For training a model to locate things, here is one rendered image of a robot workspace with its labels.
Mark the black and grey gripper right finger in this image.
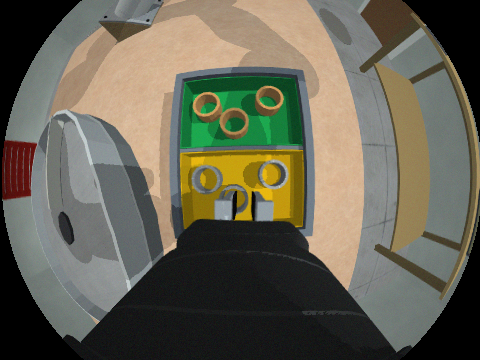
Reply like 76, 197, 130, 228
251, 191, 274, 221

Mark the dark grey divided bin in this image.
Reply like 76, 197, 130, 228
169, 67, 315, 239

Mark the grey round turntable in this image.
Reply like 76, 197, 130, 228
31, 109, 164, 322

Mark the bronze bushing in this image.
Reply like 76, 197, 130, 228
255, 86, 284, 116
219, 108, 249, 139
193, 92, 222, 123

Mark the grey metal sleeve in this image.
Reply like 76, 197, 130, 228
257, 159, 289, 189
191, 165, 223, 195
219, 184, 248, 215

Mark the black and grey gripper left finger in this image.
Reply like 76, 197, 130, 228
214, 191, 237, 220

